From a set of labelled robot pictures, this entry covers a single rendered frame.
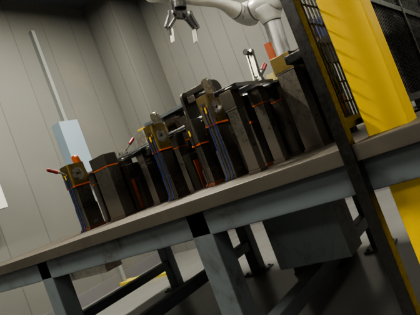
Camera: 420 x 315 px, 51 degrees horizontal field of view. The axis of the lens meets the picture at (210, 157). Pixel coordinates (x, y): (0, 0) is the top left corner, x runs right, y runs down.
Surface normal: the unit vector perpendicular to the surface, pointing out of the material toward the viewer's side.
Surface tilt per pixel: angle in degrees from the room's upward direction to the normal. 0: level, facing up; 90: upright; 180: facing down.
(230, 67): 90
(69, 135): 90
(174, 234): 90
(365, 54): 90
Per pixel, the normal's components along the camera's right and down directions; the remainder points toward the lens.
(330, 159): -0.54, 0.18
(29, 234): 0.76, -0.31
